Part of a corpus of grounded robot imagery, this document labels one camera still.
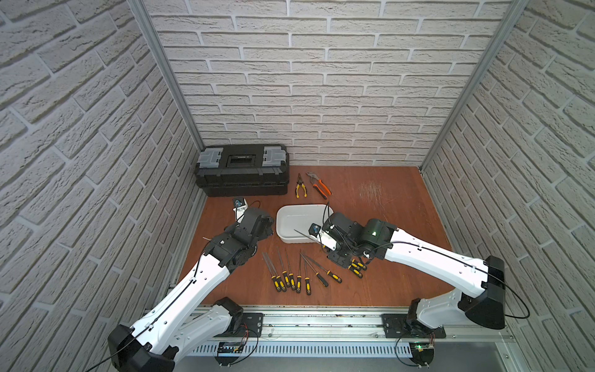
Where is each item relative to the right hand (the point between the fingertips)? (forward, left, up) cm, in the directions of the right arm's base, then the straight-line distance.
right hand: (336, 247), depth 74 cm
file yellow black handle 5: (-2, -12, -15) cm, 19 cm away
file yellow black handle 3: (-3, -9, -16) cm, 19 cm away
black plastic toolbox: (+36, +34, +2) cm, 50 cm away
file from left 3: (-5, +10, -16) cm, 19 cm away
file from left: (-2, +16, -16) cm, 23 cm away
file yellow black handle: (-4, +5, +10) cm, 12 cm away
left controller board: (-24, +37, -19) cm, 48 cm away
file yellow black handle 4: (-1, -9, -15) cm, 17 cm away
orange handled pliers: (+40, +1, -14) cm, 42 cm away
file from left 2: (-8, +13, -16) cm, 22 cm away
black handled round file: (-4, +5, -16) cm, 17 cm away
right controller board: (-29, -24, -17) cm, 41 cm away
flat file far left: (-7, +21, -15) cm, 26 cm away
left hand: (+10, +26, +5) cm, 28 cm away
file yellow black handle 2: (-4, +1, -16) cm, 16 cm away
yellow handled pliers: (+42, +10, -15) cm, 46 cm away
